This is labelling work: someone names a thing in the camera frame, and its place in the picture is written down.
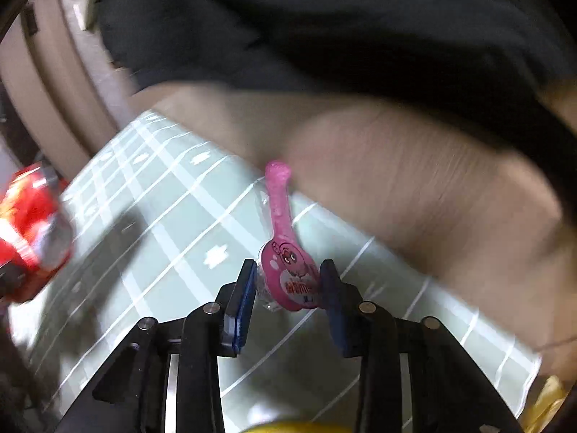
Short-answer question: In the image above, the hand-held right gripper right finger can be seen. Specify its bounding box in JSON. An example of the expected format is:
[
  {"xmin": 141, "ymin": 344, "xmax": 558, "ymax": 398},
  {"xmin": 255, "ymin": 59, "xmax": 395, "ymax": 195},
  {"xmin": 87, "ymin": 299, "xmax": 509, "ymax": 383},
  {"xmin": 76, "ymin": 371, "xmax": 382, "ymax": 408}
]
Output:
[{"xmin": 318, "ymin": 258, "xmax": 524, "ymax": 433}]

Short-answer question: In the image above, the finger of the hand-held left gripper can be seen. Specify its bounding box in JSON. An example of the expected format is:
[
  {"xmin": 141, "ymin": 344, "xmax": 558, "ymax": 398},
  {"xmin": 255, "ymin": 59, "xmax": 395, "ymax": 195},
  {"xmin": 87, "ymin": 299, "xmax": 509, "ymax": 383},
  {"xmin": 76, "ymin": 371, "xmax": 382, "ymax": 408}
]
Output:
[{"xmin": 0, "ymin": 264, "xmax": 24, "ymax": 302}]

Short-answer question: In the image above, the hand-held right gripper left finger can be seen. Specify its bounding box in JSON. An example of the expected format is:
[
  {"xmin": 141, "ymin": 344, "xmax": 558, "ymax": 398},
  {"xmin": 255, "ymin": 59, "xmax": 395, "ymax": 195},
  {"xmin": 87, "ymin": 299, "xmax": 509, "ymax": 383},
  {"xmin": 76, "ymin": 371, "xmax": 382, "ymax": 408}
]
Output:
[{"xmin": 55, "ymin": 258, "xmax": 259, "ymax": 433}]

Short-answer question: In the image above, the red yellow-print snack bag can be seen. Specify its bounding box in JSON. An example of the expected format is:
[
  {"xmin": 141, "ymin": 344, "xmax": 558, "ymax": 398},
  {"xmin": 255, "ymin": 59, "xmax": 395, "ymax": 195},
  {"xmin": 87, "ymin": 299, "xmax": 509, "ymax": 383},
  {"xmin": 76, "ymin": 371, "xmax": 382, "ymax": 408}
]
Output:
[{"xmin": 0, "ymin": 163, "xmax": 76, "ymax": 304}]

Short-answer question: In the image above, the pink lollipop candy packet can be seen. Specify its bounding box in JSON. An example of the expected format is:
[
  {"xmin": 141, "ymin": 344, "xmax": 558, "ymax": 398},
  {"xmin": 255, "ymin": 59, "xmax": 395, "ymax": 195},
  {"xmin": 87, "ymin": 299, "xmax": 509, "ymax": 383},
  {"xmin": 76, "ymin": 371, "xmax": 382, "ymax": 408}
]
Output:
[{"xmin": 257, "ymin": 160, "xmax": 323, "ymax": 313}]

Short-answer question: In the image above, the yellow plastic bag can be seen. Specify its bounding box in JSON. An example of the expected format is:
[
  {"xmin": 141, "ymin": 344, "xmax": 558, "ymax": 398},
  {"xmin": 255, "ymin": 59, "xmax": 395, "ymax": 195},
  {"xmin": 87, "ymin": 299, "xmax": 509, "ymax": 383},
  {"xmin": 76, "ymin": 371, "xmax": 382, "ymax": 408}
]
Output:
[{"xmin": 517, "ymin": 373, "xmax": 571, "ymax": 433}]

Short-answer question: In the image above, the green checked tablecloth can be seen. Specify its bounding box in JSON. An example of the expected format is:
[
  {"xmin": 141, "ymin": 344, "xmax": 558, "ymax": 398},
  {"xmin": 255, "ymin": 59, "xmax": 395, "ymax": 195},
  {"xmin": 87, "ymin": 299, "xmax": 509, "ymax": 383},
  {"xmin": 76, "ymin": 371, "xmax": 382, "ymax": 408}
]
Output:
[{"xmin": 8, "ymin": 107, "xmax": 542, "ymax": 433}]

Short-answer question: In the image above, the yellow and white round object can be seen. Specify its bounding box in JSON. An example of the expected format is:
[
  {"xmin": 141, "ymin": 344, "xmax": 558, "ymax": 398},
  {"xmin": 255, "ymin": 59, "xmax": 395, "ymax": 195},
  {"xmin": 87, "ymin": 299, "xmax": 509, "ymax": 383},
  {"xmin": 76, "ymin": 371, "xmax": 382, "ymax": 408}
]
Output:
[{"xmin": 245, "ymin": 419, "xmax": 358, "ymax": 433}]

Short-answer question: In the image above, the black door latch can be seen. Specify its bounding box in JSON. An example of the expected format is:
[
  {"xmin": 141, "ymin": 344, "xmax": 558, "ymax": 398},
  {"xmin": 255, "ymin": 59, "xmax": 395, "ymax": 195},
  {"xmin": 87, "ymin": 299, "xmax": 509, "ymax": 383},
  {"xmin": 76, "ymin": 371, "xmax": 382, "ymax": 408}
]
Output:
[{"xmin": 22, "ymin": 3, "xmax": 38, "ymax": 38}]

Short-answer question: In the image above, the beige door frame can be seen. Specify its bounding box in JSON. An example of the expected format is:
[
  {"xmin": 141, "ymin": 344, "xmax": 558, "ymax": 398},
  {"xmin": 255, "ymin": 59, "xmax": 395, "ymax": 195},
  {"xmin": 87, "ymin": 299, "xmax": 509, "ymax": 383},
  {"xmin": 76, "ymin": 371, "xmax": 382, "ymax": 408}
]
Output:
[{"xmin": 0, "ymin": 0, "xmax": 138, "ymax": 179}]

